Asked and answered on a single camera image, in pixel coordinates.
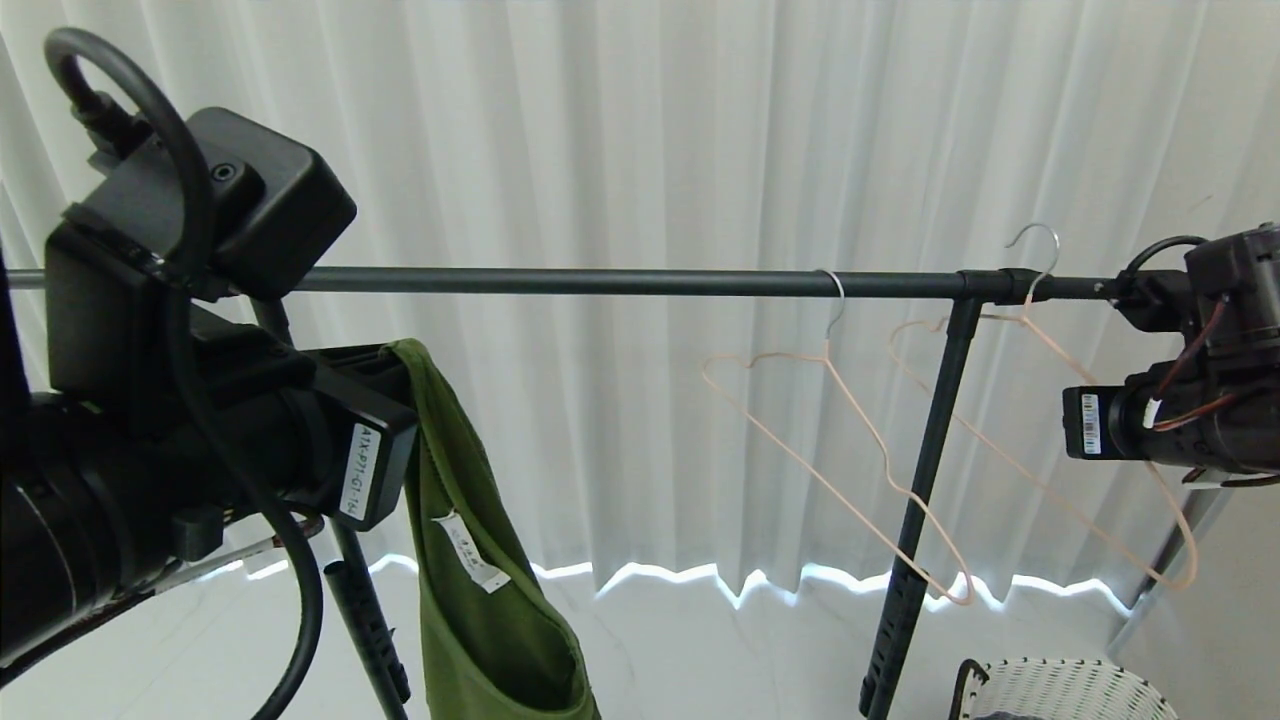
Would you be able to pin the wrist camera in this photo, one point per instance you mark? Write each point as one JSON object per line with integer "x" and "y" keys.
{"x": 1240, "y": 280}
{"x": 270, "y": 200}

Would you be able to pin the black clothes rack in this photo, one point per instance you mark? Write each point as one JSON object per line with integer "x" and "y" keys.
{"x": 600, "y": 282}

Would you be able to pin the white laundry basket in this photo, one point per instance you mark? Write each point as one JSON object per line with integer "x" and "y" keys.
{"x": 1070, "y": 690}

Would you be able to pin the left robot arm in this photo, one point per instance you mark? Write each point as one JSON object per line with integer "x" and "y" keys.
{"x": 60, "y": 520}

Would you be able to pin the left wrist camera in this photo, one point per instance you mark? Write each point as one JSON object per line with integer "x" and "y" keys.
{"x": 270, "y": 200}

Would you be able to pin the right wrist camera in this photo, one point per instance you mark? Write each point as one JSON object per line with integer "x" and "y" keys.
{"x": 1240, "y": 280}

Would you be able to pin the white curtain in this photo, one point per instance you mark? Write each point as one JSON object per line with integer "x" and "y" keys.
{"x": 650, "y": 150}

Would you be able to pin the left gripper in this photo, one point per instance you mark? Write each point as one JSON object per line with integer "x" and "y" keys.
{"x": 350, "y": 440}

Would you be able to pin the green long-sleeved shirt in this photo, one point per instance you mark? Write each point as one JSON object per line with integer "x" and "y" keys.
{"x": 480, "y": 640}

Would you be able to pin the pink clothes hanger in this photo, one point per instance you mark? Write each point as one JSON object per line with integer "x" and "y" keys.
{"x": 827, "y": 345}
{"x": 1027, "y": 305}

